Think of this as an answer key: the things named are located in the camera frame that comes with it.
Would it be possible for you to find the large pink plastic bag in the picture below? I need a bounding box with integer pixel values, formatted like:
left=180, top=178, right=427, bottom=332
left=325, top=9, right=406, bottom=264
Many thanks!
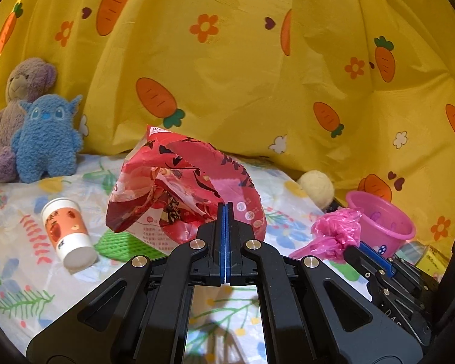
left=288, top=208, right=363, bottom=262

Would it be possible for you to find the yellow box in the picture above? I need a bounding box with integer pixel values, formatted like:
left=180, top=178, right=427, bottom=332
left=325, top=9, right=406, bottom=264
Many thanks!
left=419, top=246, right=450, bottom=279

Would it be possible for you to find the red snack bag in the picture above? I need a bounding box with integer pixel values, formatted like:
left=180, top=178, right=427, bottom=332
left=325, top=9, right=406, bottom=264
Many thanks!
left=105, top=124, right=267, bottom=254

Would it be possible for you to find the blue plush monster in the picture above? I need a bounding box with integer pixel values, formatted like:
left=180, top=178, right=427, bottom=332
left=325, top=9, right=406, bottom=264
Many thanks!
left=11, top=94, right=85, bottom=184

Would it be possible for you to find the pink plastic bucket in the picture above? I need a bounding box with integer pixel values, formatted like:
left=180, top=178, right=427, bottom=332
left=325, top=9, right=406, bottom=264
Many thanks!
left=345, top=190, right=417, bottom=259

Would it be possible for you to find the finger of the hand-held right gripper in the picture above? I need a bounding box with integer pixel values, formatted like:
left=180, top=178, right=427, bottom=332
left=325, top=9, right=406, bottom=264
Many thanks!
left=343, top=246, right=387, bottom=292
left=358, top=242, right=433, bottom=292

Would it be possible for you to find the white apple-print paper cup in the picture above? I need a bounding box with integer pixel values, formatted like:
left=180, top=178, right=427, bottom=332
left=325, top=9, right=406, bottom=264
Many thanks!
left=41, top=197, right=98, bottom=272

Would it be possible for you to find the yellow carrot-print curtain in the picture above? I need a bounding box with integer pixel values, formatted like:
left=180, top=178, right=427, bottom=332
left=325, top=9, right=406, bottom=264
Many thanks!
left=0, top=0, right=455, bottom=251

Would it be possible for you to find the floral bedsheet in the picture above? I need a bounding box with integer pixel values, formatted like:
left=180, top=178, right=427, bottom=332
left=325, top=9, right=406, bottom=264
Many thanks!
left=0, top=153, right=365, bottom=364

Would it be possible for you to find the cream plush ball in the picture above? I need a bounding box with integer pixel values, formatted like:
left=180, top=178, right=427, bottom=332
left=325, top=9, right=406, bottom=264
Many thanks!
left=297, top=170, right=335, bottom=210

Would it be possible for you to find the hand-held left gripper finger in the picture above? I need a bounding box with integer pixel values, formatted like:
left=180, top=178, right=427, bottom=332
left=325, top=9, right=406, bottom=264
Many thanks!
left=26, top=203, right=227, bottom=364
left=226, top=202, right=427, bottom=364

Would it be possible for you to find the purple teddy bear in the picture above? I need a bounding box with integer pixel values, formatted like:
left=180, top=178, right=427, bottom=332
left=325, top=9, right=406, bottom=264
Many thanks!
left=0, top=58, right=57, bottom=183

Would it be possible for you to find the green foam net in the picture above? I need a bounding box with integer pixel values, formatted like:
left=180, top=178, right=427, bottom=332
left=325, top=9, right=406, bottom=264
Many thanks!
left=95, top=231, right=175, bottom=261

